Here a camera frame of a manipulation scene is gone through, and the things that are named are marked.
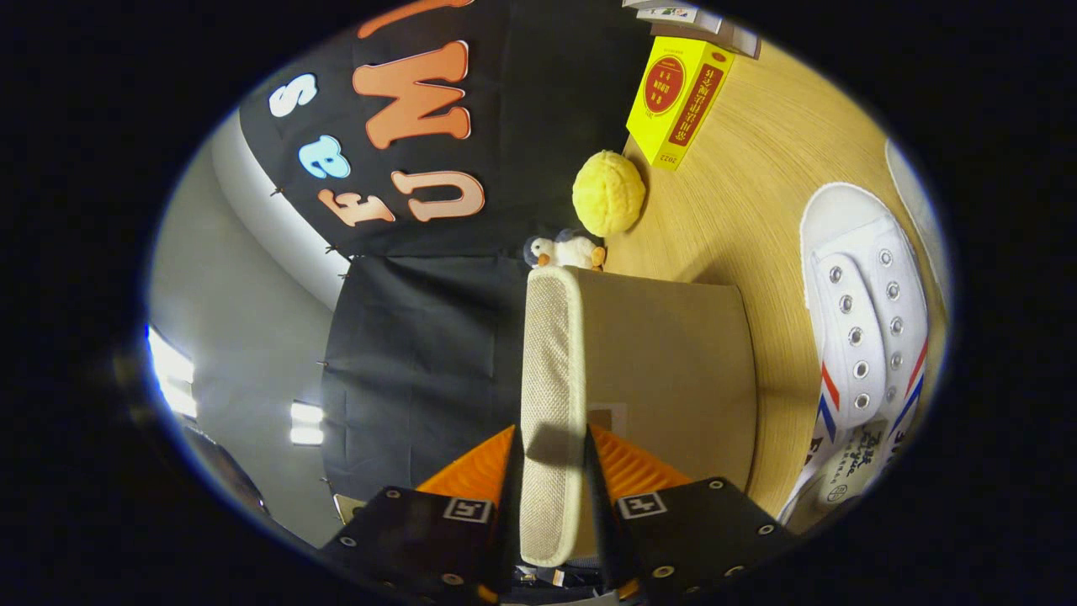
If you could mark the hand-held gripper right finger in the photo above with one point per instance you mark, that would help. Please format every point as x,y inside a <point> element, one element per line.
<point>698,530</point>

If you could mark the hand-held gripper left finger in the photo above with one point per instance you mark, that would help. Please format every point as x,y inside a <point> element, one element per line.
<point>412,539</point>

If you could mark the beige fabric storage box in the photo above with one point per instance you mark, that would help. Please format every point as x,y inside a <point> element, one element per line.
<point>665,370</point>

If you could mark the white canvas shoe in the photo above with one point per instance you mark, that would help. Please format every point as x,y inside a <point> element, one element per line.
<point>913,202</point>
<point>858,337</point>

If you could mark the bright light panel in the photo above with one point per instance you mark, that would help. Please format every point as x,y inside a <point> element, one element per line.
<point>171,374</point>
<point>306,423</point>

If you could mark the penguin plush toy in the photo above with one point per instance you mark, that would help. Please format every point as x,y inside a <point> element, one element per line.
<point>572,251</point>

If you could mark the yellow bread-shaped plush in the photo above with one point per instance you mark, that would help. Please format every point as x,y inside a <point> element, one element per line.
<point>607,194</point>

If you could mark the thick yellow book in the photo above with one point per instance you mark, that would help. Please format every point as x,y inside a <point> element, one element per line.
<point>673,93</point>

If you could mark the brown cover book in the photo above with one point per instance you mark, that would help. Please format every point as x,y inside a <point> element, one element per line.
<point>740,42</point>

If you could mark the white floral cover book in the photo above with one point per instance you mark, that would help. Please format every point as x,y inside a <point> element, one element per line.
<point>644,3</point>

